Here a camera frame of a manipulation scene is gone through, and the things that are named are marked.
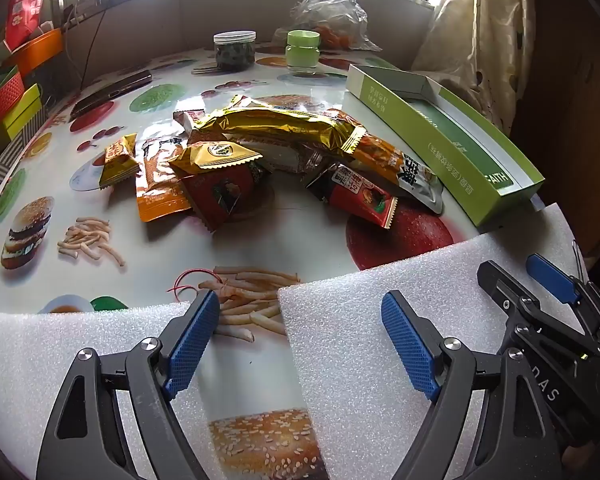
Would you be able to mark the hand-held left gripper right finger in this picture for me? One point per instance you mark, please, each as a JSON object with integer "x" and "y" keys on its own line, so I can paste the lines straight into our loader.
{"x": 410, "y": 350}

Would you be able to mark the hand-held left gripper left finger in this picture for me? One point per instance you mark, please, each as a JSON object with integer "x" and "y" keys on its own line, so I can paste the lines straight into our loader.
{"x": 192, "y": 347}

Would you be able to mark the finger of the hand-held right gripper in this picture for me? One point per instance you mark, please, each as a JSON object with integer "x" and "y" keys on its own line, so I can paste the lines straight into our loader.
{"x": 500, "y": 282}
{"x": 550, "y": 275}

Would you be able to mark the green cardboard box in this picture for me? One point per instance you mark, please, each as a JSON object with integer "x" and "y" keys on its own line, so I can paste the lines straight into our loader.
{"x": 455, "y": 145}

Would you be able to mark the red snack packet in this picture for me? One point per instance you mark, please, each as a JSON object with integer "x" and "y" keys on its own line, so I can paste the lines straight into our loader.
{"x": 220, "y": 195}
{"x": 362, "y": 195}

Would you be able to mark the orange and white snack pouch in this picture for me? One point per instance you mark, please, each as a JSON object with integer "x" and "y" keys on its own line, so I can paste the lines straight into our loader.
{"x": 395, "y": 162}

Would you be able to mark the orange snack packet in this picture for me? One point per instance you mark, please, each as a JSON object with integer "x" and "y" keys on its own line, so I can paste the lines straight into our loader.
{"x": 157, "y": 185}

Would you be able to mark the gold packet with round emblem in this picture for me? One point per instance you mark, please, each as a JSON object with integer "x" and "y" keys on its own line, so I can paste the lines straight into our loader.
{"x": 215, "y": 156}

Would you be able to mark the small yellow snack packet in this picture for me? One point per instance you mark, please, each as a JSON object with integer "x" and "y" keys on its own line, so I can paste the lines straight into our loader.
{"x": 119, "y": 160}

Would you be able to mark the pink and white snack packet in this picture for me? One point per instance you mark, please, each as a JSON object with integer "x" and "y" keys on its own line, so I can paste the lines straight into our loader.
{"x": 189, "y": 117}

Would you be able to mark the long gold snack bar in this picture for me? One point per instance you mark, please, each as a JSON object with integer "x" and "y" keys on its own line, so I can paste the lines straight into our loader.
{"x": 280, "y": 122}

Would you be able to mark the white foam sheet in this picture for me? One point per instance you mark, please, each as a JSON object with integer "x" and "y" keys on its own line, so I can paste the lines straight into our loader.
{"x": 430, "y": 270}
{"x": 40, "y": 330}

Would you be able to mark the printed food tablecloth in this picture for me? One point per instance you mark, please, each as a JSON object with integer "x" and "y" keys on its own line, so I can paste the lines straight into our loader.
{"x": 130, "y": 260}

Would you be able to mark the dark wooden cabinet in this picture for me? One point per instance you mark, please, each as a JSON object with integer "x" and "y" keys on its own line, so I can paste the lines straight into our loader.
{"x": 570, "y": 85}

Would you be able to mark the cream floral curtain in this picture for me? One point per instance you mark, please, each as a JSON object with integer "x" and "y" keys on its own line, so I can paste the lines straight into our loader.
{"x": 470, "y": 35}

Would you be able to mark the black smartphone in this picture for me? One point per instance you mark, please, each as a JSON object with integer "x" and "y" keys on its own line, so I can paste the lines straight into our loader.
{"x": 112, "y": 94}

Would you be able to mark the yellow-green box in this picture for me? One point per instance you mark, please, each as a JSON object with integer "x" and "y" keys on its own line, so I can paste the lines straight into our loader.
{"x": 24, "y": 110}

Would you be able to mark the bunch of orange tangerines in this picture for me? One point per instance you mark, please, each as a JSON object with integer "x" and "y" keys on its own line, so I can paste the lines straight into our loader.
{"x": 335, "y": 35}

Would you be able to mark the clear jar with white lid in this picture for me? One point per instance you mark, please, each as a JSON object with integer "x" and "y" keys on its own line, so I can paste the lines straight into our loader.
{"x": 235, "y": 50}

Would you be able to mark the green glass jar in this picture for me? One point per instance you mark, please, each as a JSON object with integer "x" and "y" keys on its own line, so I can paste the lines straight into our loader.
{"x": 302, "y": 52}

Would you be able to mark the red ribbed box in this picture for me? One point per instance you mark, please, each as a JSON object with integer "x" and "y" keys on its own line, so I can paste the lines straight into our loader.
{"x": 5, "y": 99}

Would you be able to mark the clear plastic bag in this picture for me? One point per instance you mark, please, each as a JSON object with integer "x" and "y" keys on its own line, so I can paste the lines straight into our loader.
{"x": 330, "y": 5}

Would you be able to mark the orange box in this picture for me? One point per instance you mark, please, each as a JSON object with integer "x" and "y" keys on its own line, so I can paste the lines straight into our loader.
{"x": 37, "y": 50}

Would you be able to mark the red paper bag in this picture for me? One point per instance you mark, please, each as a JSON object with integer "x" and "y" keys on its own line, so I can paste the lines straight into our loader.
{"x": 27, "y": 5}

